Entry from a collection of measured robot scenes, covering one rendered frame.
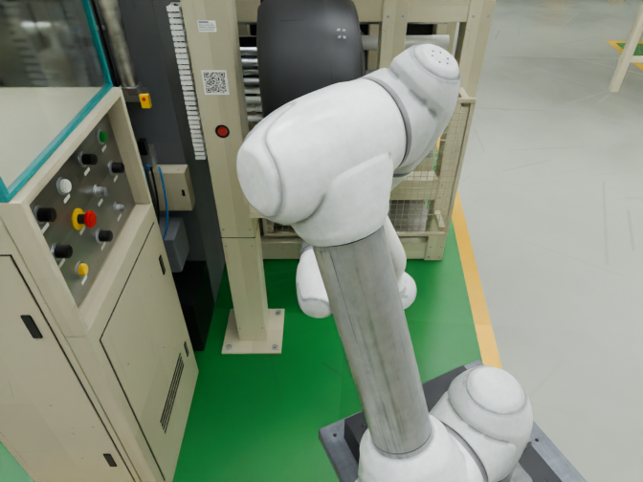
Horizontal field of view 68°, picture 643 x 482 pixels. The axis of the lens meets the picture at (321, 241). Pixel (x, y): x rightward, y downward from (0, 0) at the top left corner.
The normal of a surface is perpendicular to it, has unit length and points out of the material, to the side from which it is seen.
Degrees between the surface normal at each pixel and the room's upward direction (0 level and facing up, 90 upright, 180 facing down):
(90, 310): 0
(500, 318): 0
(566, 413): 0
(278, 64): 58
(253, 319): 90
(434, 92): 76
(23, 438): 90
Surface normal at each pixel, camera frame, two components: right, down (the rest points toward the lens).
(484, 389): 0.11, -0.83
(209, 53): 0.00, 0.63
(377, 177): 0.69, 0.22
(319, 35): 0.02, -0.15
